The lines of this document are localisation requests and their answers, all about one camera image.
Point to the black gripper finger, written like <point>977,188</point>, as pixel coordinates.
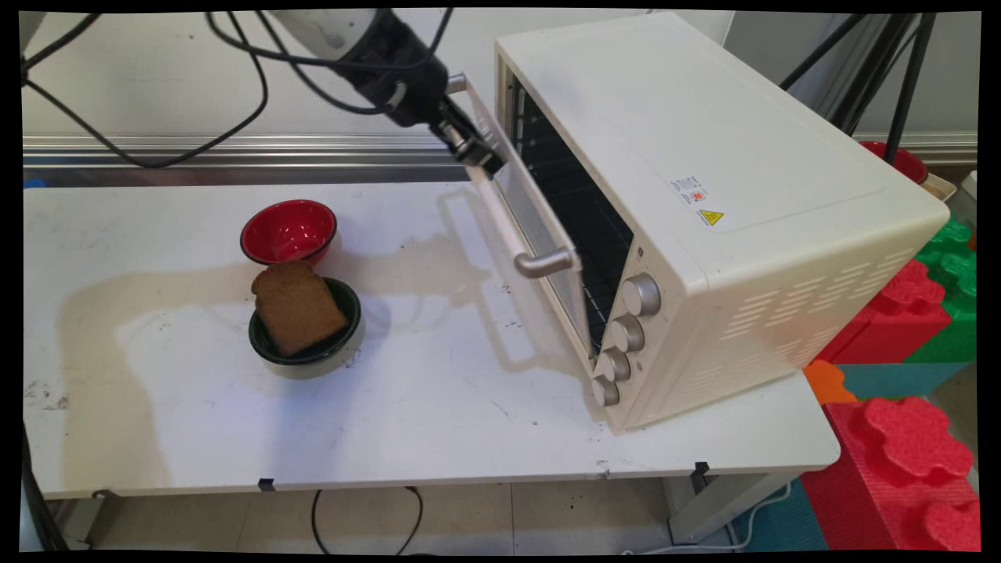
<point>463,152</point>
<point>477,141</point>

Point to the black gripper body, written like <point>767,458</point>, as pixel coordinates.
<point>403,74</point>

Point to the red bowl black rim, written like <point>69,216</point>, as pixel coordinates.
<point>288,231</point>

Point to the dark green bowl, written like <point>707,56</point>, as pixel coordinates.
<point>346,309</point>

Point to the white red label sticker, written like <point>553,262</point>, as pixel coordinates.
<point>690,190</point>

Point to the large silver oven knob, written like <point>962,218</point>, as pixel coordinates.
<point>641,294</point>

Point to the brown toast slice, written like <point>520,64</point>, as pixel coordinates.
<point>299,309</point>

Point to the cream toaster oven body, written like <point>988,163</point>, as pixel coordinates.
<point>704,117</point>

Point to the yellow warning sticker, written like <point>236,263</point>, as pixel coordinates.
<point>711,217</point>

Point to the black table clip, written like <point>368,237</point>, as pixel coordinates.
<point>701,470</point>
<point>267,485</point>

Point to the orange foam block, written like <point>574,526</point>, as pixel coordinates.
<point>829,383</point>

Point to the white table leg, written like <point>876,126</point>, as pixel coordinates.
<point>710,504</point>

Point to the red background bowl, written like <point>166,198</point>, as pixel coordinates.
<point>907,164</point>

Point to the black tripod stand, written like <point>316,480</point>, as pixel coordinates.
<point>907,86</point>

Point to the beige tray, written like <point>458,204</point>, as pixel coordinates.
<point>940,188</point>

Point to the teal foam block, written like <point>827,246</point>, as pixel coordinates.
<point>899,381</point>

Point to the green foam block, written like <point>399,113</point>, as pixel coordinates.
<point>950,266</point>

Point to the teal floor mat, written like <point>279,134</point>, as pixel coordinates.
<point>782,524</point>

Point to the large red foam block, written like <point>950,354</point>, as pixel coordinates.
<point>891,477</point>

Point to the aluminium rail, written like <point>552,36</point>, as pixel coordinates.
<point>156,152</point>

